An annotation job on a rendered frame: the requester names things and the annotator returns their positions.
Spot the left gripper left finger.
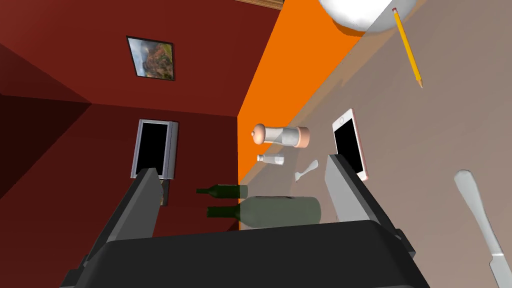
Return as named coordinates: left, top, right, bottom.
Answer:
left=85, top=167, right=165, bottom=264

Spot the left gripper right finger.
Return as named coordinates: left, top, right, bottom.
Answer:
left=324, top=153, right=404, bottom=243

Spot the small white spoon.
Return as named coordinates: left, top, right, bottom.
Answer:
left=294, top=159, right=320, bottom=183

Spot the pink smartphone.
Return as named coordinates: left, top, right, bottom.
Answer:
left=331, top=108, right=369, bottom=182

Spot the large green glass bottle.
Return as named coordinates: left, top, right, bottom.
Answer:
left=206, top=195, right=322, bottom=229

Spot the small clear salt shaker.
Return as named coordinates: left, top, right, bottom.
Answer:
left=256, top=153, right=286, bottom=166

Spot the pink pepper mill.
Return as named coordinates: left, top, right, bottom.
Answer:
left=251, top=123, right=311, bottom=149

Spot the small green glass bottle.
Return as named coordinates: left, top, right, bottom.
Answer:
left=195, top=184, right=249, bottom=200

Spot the silver butter knife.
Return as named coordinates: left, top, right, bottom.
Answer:
left=453, top=169, right=512, bottom=288

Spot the framed landscape picture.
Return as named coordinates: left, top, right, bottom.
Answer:
left=126, top=35, right=176, bottom=82

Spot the yellow pencil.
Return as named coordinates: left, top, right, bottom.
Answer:
left=391, top=7, right=424, bottom=89

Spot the white bowl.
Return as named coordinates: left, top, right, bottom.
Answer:
left=317, top=0, right=419, bottom=33

